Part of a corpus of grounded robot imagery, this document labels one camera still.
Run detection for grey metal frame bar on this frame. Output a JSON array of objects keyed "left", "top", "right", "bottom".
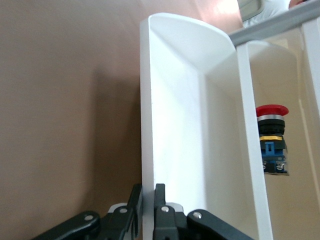
[{"left": 228, "top": 0, "right": 320, "bottom": 48}]

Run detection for white fabric garment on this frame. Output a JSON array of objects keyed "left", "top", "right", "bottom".
[{"left": 242, "top": 0, "right": 297, "bottom": 29}]

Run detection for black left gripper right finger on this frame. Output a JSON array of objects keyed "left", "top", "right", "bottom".
[{"left": 152, "top": 183, "right": 256, "bottom": 240}]

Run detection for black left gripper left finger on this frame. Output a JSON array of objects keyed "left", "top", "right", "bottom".
[{"left": 31, "top": 184, "right": 143, "bottom": 240}]

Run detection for white plastic drawer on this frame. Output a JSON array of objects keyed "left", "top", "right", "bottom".
[{"left": 139, "top": 12, "right": 242, "bottom": 240}]

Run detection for beige framed panel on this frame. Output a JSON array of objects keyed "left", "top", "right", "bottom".
[{"left": 236, "top": 0, "right": 266, "bottom": 19}]

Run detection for red mushroom push button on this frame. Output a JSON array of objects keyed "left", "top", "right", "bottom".
[{"left": 255, "top": 104, "right": 290, "bottom": 177}]

